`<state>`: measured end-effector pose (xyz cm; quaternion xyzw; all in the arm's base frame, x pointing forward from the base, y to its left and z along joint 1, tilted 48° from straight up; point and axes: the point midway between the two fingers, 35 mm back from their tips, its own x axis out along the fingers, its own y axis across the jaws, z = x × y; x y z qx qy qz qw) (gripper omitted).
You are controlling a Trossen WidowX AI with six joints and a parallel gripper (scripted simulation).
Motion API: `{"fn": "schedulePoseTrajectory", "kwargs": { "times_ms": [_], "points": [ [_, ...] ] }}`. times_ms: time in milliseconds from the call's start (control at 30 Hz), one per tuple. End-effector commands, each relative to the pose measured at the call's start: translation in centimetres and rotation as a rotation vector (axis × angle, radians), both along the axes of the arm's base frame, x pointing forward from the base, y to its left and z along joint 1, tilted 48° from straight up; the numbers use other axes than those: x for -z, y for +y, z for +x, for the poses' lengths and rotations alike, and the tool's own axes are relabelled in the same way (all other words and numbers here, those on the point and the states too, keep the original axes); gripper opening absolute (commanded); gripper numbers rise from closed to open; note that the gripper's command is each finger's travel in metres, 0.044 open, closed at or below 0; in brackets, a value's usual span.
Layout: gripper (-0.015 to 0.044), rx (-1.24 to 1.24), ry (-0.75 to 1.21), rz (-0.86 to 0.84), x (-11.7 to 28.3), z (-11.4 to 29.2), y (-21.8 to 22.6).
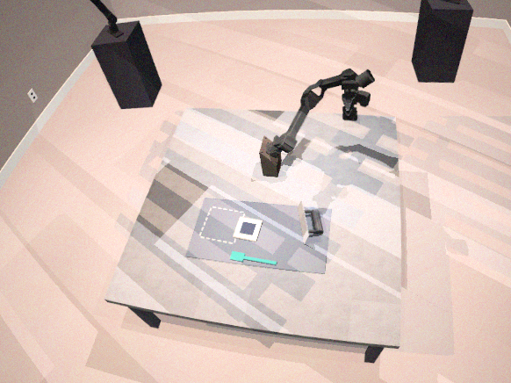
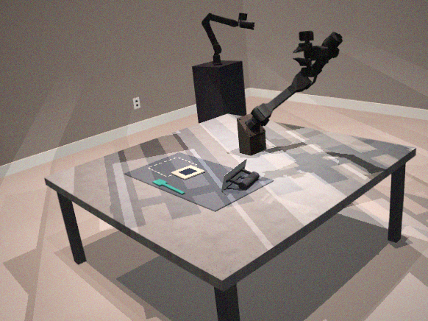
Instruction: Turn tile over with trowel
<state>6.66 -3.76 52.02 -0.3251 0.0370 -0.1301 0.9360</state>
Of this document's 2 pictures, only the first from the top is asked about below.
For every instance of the tan tile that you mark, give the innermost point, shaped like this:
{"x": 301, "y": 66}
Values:
{"x": 247, "y": 229}

